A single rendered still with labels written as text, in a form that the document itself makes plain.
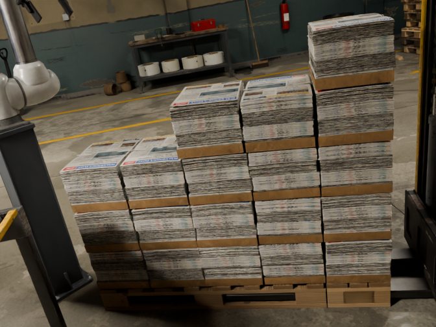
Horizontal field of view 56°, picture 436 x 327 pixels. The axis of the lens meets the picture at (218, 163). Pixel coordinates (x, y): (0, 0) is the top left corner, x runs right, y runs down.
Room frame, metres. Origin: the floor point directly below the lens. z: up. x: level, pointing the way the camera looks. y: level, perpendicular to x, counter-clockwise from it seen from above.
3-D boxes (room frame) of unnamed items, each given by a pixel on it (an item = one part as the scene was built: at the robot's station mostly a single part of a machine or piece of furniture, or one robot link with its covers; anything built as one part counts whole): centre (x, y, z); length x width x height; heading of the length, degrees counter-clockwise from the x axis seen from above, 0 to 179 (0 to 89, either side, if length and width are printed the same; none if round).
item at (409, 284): (1.60, -0.39, 0.05); 1.05 x 0.10 x 0.04; 78
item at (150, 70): (7.94, 0.36, 0.55); 1.80 x 0.70 x 1.09; 96
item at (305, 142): (1.74, -0.30, 0.86); 0.38 x 0.29 x 0.04; 167
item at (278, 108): (1.74, -0.30, 0.95); 0.38 x 0.29 x 0.23; 167
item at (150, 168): (1.83, 0.12, 0.42); 1.17 x 0.39 x 0.83; 78
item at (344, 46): (1.68, -0.59, 0.65); 0.39 x 0.30 x 1.29; 168
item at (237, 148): (1.80, -0.01, 0.86); 0.38 x 0.29 x 0.04; 170
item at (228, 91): (1.80, -0.01, 1.07); 0.37 x 0.29 x 0.01; 170
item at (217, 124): (1.81, -0.01, 0.95); 0.38 x 0.29 x 0.23; 170
